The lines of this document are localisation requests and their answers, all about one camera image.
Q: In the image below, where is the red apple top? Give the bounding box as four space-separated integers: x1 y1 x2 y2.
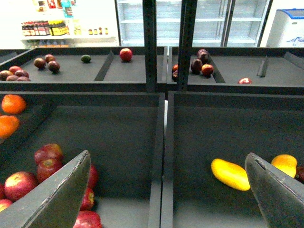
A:
34 143 64 164

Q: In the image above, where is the red apple far shelf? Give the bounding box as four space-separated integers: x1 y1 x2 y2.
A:
119 48 133 62

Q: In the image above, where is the green avocado far shelf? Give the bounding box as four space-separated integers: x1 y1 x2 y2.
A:
81 55 91 64

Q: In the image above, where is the yellow mango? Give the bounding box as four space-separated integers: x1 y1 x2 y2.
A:
211 158 250 191
271 154 297 178

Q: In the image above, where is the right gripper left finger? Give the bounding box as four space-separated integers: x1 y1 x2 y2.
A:
0 150 91 228

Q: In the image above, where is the white grocery shelf with bottles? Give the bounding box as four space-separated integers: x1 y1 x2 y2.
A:
20 0 120 47

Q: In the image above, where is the white chest freezer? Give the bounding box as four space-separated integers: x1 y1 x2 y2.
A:
266 9 304 48

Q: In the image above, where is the orange fruit lower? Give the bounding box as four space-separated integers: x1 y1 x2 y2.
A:
0 115 20 139

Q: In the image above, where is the red apple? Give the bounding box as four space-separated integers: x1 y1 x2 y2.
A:
4 171 38 201
34 143 64 164

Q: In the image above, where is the black vertical shelf post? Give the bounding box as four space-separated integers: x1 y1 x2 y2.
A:
142 0 157 93

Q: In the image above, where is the orange fruit upper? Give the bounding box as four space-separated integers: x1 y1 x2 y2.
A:
1 94 27 114

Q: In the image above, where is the red apple left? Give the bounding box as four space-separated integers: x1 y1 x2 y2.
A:
4 171 38 201

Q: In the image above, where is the red apple right tray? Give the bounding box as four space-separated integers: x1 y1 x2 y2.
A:
237 77 252 84

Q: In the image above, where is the orange fruit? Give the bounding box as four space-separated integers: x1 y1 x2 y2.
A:
0 115 20 139
1 94 27 114

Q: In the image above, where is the glass door refrigerator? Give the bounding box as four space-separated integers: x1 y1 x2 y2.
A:
115 0 272 48

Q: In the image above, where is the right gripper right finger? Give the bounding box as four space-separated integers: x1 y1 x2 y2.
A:
245 153 304 228

